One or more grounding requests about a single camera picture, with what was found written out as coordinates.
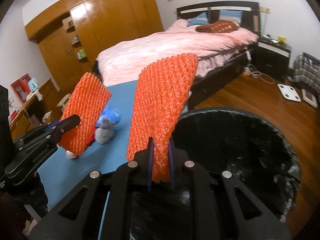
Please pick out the right blue pillow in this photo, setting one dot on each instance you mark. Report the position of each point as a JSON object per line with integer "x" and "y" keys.
{"x": 231, "y": 15}

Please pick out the orange foam net sleeve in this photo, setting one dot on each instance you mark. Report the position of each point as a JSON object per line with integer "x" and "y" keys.
{"x": 161, "y": 93}

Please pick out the blue table mat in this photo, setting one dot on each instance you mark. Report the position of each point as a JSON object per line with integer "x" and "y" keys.
{"x": 60, "y": 175}

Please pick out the light blue electric kettle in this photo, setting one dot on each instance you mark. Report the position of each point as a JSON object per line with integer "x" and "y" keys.
{"x": 33, "y": 85}

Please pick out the blue pillow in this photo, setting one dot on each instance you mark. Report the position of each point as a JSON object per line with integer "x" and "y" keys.
{"x": 200, "y": 19}
{"x": 231, "y": 15}

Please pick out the black white nightstand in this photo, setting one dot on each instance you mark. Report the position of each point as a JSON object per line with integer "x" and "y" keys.
{"x": 272, "y": 58}

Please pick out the yellow plush toy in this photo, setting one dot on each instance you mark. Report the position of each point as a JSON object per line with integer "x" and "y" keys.
{"x": 282, "y": 40}

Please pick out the black lined trash bin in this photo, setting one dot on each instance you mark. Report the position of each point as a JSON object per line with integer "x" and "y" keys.
{"x": 219, "y": 139}

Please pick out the left blue pillow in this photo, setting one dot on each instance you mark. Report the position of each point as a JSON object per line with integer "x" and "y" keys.
{"x": 200, "y": 19}

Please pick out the red cloth garment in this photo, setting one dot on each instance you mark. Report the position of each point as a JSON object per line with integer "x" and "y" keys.
{"x": 90, "y": 140}

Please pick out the bed with pink duvet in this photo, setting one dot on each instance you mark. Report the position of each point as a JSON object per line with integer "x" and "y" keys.
{"x": 222, "y": 57}

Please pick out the white bathroom scale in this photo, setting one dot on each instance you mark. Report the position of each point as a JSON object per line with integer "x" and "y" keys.
{"x": 289, "y": 92}

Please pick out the wooden wardrobe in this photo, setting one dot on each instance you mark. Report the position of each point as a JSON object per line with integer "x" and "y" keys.
{"x": 71, "y": 33}

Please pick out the plaid cloth on chair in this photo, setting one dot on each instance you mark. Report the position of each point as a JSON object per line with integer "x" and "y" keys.
{"x": 306, "y": 70}

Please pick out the red white book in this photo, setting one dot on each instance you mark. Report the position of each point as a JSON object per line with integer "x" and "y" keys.
{"x": 309, "y": 98}

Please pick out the red picture box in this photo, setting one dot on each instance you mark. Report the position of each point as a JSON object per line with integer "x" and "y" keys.
{"x": 21, "y": 88}

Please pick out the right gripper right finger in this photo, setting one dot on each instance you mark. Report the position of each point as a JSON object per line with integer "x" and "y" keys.
{"x": 227, "y": 209}

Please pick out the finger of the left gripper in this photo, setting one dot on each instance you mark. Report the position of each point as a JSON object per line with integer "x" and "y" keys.
{"x": 65, "y": 125}
{"x": 44, "y": 128}

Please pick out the wooden side cabinet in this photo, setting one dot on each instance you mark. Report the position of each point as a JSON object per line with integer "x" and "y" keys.
{"x": 35, "y": 112}

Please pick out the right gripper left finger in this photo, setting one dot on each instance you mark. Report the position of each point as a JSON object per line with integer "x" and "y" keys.
{"x": 99, "y": 207}

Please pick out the brown dotted pillow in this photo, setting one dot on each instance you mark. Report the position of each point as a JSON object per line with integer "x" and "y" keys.
{"x": 218, "y": 27}

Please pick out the small white wooden stool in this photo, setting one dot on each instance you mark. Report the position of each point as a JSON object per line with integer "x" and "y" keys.
{"x": 63, "y": 102}

